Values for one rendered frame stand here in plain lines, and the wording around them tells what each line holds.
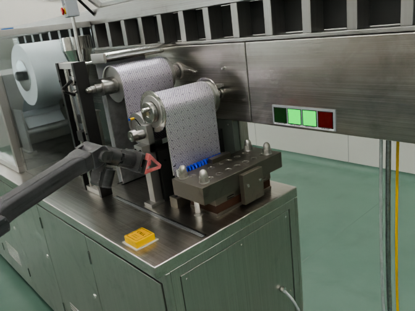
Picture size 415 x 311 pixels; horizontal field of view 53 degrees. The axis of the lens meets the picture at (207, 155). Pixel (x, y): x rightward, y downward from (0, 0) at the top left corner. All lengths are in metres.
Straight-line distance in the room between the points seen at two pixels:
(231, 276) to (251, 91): 0.66
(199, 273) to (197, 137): 0.50
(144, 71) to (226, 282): 0.85
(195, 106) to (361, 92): 0.57
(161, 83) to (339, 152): 2.83
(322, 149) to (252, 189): 2.94
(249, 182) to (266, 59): 0.43
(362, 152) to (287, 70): 2.78
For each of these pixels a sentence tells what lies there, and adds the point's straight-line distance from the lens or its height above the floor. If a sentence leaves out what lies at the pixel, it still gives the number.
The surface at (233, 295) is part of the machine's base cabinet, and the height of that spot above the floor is 0.64.
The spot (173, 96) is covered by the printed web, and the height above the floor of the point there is 1.29.
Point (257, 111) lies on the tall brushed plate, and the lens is 1.55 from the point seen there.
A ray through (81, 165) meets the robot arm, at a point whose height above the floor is 1.19.
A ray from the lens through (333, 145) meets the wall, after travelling 4.27.
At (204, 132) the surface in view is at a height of 1.14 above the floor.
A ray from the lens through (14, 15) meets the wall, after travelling 7.09.
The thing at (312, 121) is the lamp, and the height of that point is 1.17.
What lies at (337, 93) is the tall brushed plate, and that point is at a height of 1.27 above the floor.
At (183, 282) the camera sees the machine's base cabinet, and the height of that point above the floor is 0.80.
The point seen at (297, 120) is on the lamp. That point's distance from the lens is 1.44.
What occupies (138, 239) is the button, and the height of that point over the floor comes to 0.92.
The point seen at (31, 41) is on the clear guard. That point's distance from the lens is 2.31.
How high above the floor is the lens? 1.53
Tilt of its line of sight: 18 degrees down
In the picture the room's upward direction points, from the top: 7 degrees counter-clockwise
